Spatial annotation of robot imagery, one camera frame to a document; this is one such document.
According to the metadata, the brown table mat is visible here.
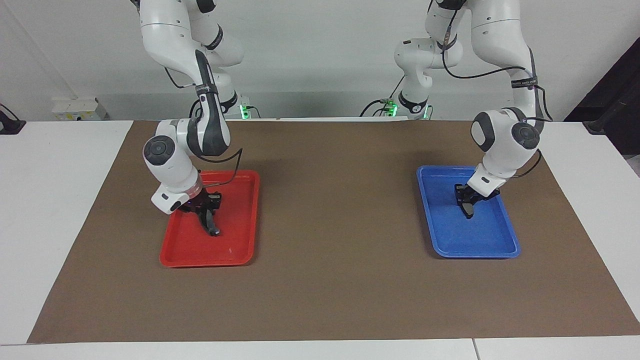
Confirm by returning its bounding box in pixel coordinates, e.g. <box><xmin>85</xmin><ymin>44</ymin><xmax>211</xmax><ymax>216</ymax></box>
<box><xmin>27</xmin><ymin>119</ymin><xmax>640</xmax><ymax>344</ymax></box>

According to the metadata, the black right base cable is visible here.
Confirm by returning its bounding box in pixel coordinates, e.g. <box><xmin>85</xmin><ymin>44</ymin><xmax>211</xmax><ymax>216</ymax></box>
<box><xmin>239</xmin><ymin>95</ymin><xmax>262</xmax><ymax>120</ymax></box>

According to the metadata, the black clamp object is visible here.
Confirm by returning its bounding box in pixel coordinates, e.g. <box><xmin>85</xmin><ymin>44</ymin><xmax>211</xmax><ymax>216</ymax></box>
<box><xmin>0</xmin><ymin>103</ymin><xmax>27</xmax><ymax>135</ymax></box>

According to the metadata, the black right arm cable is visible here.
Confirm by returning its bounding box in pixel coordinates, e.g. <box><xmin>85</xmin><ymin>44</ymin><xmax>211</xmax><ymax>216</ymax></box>
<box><xmin>164</xmin><ymin>67</ymin><xmax>245</xmax><ymax>189</ymax></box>

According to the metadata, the black left base cable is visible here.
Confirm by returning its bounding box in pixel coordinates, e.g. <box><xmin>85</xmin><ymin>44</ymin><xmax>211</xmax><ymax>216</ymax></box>
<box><xmin>359</xmin><ymin>75</ymin><xmax>407</xmax><ymax>118</ymax></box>

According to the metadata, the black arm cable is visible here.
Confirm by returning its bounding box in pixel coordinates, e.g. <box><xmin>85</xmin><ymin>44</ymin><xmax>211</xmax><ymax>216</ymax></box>
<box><xmin>164</xmin><ymin>67</ymin><xmax>245</xmax><ymax>189</ymax></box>
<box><xmin>439</xmin><ymin>7</ymin><xmax>554</xmax><ymax>179</ymax></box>

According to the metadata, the white wall socket box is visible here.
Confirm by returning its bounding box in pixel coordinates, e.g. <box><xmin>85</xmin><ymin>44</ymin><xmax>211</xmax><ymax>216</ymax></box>
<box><xmin>52</xmin><ymin>97</ymin><xmax>109</xmax><ymax>122</ymax></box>

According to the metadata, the red plastic tray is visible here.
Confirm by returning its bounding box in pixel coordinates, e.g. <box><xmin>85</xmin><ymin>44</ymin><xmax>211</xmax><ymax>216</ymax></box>
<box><xmin>159</xmin><ymin>170</ymin><xmax>261</xmax><ymax>269</ymax></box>

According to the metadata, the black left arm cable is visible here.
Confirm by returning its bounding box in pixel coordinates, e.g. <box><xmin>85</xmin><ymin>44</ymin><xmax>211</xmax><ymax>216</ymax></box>
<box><xmin>439</xmin><ymin>7</ymin><xmax>554</xmax><ymax>179</ymax></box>

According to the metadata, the black base cable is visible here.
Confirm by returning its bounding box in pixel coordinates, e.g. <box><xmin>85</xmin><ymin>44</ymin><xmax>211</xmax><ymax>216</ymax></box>
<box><xmin>359</xmin><ymin>75</ymin><xmax>407</xmax><ymax>118</ymax></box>
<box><xmin>239</xmin><ymin>95</ymin><xmax>262</xmax><ymax>120</ymax></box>

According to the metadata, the black furniture piece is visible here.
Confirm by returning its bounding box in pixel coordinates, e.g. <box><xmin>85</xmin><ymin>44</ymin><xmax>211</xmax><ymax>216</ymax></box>
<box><xmin>565</xmin><ymin>37</ymin><xmax>640</xmax><ymax>161</ymax></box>

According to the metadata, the blue plastic tray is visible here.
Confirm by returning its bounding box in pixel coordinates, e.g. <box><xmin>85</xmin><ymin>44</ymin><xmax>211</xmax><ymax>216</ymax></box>
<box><xmin>416</xmin><ymin>165</ymin><xmax>522</xmax><ymax>259</ymax></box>

